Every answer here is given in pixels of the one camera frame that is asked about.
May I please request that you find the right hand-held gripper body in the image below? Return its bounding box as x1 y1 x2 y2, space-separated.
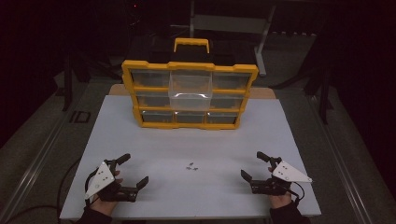
250 157 313 196

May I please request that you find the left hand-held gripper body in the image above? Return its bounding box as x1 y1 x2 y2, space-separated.
84 159 139 203

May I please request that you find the yellow parts organizer cabinet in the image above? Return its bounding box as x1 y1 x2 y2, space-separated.
120 37 260 131

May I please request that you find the clear plastic drawer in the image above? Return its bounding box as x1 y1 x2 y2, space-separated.
168 69 214 111

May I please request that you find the person's left hand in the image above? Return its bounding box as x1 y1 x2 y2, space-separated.
91 170 124 217

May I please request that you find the person's right hand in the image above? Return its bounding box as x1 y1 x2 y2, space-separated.
268 167 294 210

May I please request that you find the white table cover board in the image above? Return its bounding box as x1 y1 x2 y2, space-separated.
59 94 322 220

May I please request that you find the dark metal stand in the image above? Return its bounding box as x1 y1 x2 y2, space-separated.
62 52 92 112
270 62 334 125

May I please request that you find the grid of small closed drawers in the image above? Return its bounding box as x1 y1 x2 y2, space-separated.
130 69 251 124

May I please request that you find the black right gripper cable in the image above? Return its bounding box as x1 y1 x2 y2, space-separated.
290 181 306 208

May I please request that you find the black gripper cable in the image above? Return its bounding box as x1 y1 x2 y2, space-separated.
290 181 306 208
8 158 94 224

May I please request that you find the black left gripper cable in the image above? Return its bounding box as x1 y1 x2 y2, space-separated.
8 158 94 224

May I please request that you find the metal floor rail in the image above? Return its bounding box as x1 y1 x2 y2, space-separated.
0 102 82 223
306 94 375 224

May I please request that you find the grey metal stand frame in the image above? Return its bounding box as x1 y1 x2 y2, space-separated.
189 0 276 77

